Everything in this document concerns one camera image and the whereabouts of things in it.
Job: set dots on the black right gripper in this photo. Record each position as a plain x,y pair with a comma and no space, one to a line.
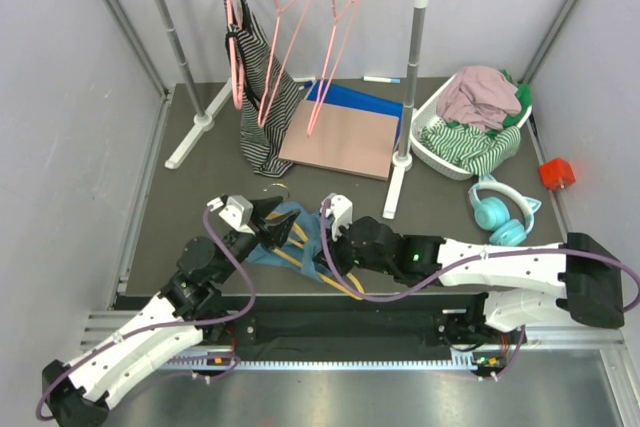
336,253

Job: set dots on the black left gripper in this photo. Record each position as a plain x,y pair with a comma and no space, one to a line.
278,228

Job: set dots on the blue tank top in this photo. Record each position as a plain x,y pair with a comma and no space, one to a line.
301,248

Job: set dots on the yellow clothes hanger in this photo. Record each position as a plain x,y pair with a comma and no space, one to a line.
353,281

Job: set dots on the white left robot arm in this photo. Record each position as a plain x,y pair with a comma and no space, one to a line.
209,291

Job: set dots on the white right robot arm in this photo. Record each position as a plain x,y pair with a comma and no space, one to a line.
576,279

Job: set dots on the pink hanger with striped top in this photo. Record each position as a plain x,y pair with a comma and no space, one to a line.
232,32

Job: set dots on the pink right clothes hanger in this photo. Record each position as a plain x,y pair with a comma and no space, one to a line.
343,20

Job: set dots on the black white striped tank top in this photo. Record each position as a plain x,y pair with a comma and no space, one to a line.
261,145

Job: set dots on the pink flat board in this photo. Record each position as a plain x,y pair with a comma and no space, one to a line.
344,139

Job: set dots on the teal cat ear headphones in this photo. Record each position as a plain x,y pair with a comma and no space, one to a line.
491,214

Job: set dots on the white perforated laundry basket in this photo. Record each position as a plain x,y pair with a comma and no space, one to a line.
472,124

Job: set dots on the green white striped garment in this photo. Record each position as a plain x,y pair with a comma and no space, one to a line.
469,148

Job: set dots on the blue flat board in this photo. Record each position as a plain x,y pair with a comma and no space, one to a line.
347,97

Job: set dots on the white blue marker pen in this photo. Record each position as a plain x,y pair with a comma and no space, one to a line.
378,79

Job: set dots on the mauve crumpled garment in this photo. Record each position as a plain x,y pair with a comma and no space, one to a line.
480,94

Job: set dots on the red cube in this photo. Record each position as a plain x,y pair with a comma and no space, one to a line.
556,174

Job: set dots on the solid green garment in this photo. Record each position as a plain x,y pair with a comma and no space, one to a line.
520,97

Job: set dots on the white clothes rack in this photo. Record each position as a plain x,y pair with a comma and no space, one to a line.
204,116

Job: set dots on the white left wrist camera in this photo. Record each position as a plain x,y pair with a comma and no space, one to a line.
235,210

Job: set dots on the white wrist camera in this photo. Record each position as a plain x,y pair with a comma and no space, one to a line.
336,211
235,210

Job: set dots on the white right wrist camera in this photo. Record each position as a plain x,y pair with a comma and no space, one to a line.
336,211

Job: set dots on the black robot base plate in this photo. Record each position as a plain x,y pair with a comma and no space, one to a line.
333,327

